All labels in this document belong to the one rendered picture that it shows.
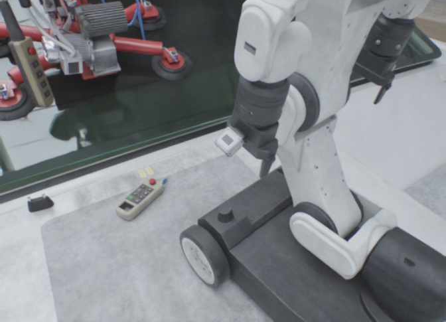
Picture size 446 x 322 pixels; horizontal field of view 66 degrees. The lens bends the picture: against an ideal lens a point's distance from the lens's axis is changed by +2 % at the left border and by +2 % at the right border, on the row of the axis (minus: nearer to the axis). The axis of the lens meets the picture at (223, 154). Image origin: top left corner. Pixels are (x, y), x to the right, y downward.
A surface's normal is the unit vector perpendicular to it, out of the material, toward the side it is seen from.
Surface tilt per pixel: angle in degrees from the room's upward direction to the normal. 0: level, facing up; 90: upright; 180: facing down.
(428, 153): 59
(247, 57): 90
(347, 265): 90
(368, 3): 35
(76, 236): 0
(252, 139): 90
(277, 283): 0
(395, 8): 90
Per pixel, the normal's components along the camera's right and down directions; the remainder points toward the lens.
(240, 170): -0.02, -0.78
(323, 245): -0.76, 0.42
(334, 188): 0.56, 0.01
